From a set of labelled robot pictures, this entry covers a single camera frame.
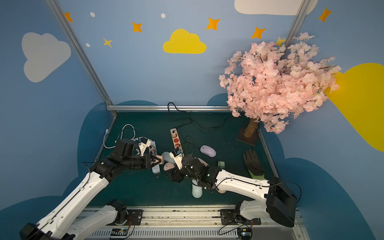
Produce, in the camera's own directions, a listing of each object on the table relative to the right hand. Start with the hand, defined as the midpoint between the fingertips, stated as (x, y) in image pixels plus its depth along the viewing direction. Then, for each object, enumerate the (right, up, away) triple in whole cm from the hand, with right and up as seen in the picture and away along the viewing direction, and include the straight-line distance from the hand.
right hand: (171, 167), depth 74 cm
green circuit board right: (+37, -33, -1) cm, 50 cm away
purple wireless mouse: (+21, +4, +24) cm, 32 cm away
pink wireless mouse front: (-5, -4, +15) cm, 16 cm away
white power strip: (-14, +6, +16) cm, 22 cm away
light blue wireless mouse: (+13, -15, +8) cm, 21 cm away
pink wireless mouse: (+27, -16, +9) cm, 33 cm away
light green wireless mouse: (-5, +2, +14) cm, 15 cm away
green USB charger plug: (+28, -2, +14) cm, 31 cm away
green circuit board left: (-26, -32, -1) cm, 41 cm away
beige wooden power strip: (-2, +12, +30) cm, 32 cm away
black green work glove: (+49, -4, +20) cm, 53 cm away
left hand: (-6, +4, -1) cm, 7 cm away
